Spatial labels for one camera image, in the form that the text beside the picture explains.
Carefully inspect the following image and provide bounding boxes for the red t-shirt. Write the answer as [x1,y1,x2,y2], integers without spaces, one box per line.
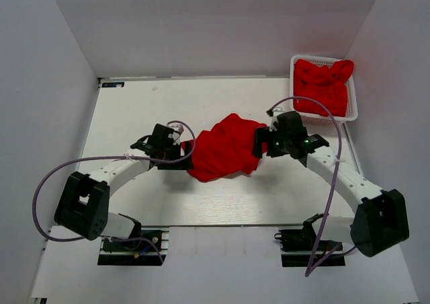
[187,113,266,182]

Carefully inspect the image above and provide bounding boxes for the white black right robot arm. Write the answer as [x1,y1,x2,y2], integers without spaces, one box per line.
[252,112,409,257]

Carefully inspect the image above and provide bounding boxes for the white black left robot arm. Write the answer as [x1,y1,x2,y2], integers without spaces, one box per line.
[54,120,196,243]

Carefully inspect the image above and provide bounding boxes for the red t-shirts in basket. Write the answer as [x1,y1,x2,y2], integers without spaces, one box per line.
[293,59,354,117]

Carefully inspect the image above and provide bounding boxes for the white plastic basket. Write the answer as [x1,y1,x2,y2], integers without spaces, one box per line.
[289,54,358,125]

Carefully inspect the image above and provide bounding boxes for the blue label sticker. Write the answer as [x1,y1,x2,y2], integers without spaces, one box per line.
[101,82,125,88]

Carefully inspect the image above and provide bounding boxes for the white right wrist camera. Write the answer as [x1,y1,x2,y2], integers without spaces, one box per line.
[269,116,278,132]

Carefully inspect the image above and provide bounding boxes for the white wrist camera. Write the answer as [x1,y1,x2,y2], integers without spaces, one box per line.
[168,123,184,137]
[269,116,278,132]

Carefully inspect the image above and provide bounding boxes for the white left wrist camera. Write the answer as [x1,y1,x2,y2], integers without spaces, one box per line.
[168,123,184,137]

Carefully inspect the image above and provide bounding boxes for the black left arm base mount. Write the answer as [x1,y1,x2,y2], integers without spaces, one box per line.
[97,227,169,266]

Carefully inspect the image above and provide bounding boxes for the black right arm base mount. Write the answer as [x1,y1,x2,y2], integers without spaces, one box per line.
[273,214,345,268]

